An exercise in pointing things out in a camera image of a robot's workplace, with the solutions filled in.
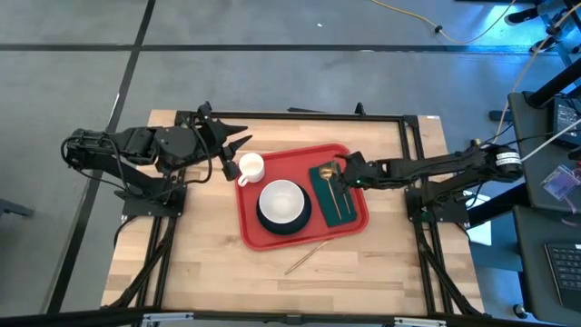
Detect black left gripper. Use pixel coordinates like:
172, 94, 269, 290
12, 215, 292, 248
188, 102, 253, 182

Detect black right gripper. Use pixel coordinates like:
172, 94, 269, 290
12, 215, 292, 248
334, 151, 389, 192

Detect gold spoon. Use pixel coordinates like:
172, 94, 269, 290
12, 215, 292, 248
318, 163, 343, 222

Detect gold fork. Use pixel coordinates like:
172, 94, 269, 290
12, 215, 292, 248
340, 183, 353, 216

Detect white mug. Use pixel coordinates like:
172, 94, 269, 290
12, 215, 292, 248
236, 152, 266, 188

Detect green cloth napkin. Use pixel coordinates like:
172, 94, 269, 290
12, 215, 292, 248
309, 162, 359, 228

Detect red plastic tray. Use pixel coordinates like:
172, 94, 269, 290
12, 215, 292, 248
234, 143, 370, 252

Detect white ribbed bowl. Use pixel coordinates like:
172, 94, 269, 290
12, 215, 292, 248
258, 179, 306, 224

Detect dark round plate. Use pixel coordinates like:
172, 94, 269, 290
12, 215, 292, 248
255, 181, 313, 236

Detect white paper sheet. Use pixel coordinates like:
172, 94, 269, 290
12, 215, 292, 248
467, 221, 493, 247

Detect dark grey desk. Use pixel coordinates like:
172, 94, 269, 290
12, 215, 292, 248
514, 211, 581, 327
507, 90, 581, 214

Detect clear plastic badge holder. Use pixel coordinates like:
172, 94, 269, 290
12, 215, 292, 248
539, 163, 581, 201

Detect black desk device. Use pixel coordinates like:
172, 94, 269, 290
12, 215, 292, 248
552, 95, 581, 147

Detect black desk beam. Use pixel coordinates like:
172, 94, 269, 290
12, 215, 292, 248
528, 58, 581, 109

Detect grey chair leg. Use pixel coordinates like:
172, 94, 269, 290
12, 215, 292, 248
0, 198, 35, 220

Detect person's shoe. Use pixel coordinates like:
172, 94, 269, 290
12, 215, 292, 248
528, 35, 559, 54
503, 6, 541, 26

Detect black keyboard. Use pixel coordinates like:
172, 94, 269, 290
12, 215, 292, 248
544, 243, 581, 314

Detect office chair base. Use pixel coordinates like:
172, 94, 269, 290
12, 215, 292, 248
539, 0, 581, 69

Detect black metal table frame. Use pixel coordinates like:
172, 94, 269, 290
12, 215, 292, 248
107, 100, 487, 319

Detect silver aluminium bracket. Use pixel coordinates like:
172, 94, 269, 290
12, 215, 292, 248
392, 316, 448, 327
141, 312, 195, 327

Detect yellow floor cable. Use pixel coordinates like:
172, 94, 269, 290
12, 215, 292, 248
370, 0, 518, 45

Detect black floor cable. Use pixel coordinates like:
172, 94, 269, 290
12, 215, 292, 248
481, 130, 559, 147

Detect tan cable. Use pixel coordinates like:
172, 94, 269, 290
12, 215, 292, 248
487, 2, 581, 145

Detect white cable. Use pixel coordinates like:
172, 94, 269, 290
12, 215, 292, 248
520, 118, 581, 163

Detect black horizontal rail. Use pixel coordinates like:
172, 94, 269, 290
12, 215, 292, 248
0, 307, 581, 327

